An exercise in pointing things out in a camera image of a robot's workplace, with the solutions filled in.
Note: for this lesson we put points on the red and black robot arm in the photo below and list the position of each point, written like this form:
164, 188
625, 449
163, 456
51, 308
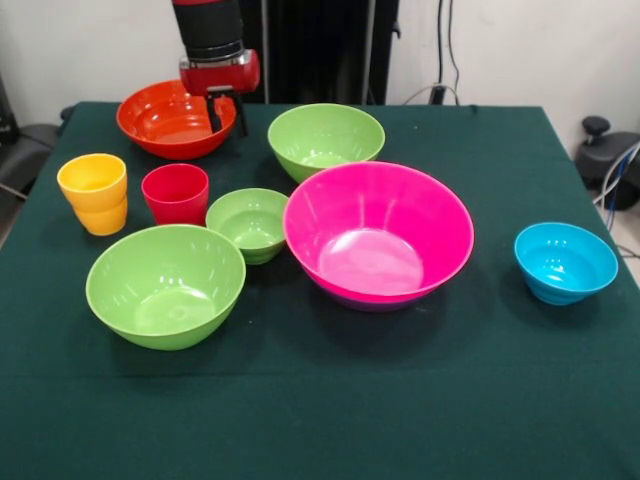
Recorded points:
210, 25

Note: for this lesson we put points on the orange bowl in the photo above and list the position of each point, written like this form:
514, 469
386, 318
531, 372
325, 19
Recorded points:
165, 125

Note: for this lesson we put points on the dark green tablecloth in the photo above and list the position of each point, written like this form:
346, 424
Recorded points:
320, 400

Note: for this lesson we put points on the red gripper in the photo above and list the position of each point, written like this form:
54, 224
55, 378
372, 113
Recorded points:
220, 77

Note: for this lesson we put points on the black plug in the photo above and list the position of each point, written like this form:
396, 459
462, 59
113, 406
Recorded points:
438, 94

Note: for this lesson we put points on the black office chair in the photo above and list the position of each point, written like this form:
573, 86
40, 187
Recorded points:
30, 140

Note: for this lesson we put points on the black chair with round knob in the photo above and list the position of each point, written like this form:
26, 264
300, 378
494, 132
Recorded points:
600, 160

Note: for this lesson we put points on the pink bowl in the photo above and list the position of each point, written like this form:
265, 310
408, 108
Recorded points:
380, 235

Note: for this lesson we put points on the purple bowl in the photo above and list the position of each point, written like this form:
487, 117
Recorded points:
375, 305

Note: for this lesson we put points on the small blue bowl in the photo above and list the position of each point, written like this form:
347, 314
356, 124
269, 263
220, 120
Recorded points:
565, 265

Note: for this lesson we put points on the medium green bowl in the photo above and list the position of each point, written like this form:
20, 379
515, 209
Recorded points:
325, 135

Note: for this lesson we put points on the small ribbed green bowl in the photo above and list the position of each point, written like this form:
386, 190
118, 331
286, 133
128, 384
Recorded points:
250, 225

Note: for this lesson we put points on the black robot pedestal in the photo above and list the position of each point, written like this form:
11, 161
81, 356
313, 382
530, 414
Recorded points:
320, 50

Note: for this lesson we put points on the red cup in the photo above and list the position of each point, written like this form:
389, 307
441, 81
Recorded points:
175, 200

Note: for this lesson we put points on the yellow cup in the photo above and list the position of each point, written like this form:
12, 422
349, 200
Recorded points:
95, 200

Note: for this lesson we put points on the large green bowl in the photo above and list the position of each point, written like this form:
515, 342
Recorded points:
165, 285

